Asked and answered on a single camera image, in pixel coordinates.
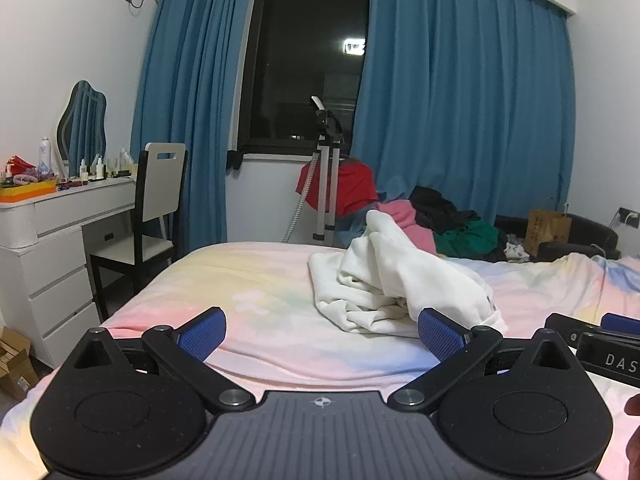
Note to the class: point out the red pouch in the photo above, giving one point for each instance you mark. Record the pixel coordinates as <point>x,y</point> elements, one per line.
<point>20,165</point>

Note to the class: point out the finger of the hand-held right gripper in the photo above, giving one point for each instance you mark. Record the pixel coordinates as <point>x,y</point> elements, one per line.
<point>565,325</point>
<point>622,324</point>

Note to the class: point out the white spray bottle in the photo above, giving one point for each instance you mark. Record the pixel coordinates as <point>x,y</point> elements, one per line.
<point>45,155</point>

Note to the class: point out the white patterned cloth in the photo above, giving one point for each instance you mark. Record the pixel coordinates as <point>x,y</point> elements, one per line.
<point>515,252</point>

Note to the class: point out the row of cosmetic bottles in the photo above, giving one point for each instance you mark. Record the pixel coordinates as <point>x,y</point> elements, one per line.
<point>100,169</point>

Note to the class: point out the pastel tie-dye bedspread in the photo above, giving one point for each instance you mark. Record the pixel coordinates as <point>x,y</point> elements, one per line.
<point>260,310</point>

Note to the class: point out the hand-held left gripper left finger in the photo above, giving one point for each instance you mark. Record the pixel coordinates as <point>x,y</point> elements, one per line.
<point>202,334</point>

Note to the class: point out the blue garment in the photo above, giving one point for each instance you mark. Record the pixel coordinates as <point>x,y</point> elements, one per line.
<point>352,225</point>

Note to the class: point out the black wall outlet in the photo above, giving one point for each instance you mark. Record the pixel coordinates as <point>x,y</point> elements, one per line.
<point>627,216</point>

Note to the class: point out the white chair with black frame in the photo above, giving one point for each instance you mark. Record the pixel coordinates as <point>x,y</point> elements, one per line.
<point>160,180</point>

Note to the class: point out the black garment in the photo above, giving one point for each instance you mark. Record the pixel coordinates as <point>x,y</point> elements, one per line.
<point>435,207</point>

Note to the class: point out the pink garment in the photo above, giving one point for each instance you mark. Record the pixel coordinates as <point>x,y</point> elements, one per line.
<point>405,215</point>

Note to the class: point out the cardboard box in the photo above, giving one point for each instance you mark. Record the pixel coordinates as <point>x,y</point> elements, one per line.
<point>17,365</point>

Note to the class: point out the blue curtain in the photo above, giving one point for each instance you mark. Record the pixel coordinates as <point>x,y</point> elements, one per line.
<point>190,110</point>
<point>450,85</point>

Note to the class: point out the white vanity desk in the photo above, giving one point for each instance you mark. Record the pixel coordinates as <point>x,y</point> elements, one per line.
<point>55,270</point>

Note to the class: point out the green garment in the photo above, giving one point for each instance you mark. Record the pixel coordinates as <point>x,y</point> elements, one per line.
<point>470,237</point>

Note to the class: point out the red garment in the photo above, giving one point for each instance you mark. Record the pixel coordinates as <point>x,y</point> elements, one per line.
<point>350,185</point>

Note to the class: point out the person's right hand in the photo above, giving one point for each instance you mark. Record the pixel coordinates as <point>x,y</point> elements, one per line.
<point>634,405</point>

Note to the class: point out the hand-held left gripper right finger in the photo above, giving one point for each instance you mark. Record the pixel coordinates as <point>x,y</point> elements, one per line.
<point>440,335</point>

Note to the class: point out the white sweatshirt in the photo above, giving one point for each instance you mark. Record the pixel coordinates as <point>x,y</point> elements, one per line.
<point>370,270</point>

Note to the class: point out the dark window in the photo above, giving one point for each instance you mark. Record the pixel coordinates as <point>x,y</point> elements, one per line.
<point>300,60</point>

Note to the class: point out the brown paper bag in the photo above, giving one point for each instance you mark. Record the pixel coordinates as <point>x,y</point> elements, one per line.
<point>547,230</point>

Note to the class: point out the black sofa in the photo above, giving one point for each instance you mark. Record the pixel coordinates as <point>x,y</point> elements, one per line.
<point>590,232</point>

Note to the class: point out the wavy vanity mirror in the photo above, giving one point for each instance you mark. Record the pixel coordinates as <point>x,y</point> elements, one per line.
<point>82,120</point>

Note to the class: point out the orange tray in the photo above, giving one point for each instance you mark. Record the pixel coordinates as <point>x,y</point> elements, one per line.
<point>27,191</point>

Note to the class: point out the silver tripod with phone holder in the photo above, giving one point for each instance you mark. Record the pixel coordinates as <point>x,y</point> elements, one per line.
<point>322,185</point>

